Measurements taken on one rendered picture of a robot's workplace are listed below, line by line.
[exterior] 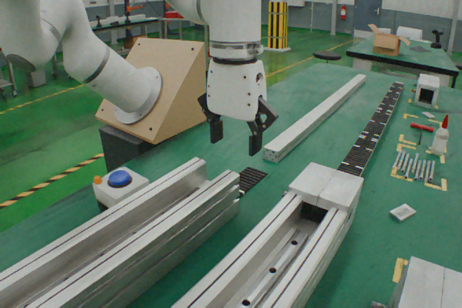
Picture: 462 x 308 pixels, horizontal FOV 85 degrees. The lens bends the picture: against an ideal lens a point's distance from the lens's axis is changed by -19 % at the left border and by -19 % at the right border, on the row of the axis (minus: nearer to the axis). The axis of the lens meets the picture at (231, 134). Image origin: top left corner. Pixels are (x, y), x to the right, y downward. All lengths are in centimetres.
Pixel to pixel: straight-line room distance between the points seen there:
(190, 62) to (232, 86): 38
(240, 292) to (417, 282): 21
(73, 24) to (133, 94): 25
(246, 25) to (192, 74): 42
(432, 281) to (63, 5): 81
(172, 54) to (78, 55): 30
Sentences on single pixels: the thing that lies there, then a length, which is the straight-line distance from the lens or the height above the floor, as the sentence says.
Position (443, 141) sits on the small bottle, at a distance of 91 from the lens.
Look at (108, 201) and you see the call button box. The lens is 56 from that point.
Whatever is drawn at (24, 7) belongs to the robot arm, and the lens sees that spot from 64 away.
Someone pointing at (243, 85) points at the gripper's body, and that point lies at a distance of 50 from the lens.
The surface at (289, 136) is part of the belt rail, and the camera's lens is 79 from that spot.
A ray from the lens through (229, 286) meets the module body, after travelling 36.
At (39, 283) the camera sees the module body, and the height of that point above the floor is 84.
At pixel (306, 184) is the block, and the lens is 49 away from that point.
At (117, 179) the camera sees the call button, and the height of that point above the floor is 85.
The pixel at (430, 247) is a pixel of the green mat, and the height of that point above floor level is 78.
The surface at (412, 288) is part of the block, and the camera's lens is 38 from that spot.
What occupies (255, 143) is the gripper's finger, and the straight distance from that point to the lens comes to 54.
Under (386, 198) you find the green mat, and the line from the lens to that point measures 67.
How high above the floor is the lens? 114
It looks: 25 degrees down
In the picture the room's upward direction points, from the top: straight up
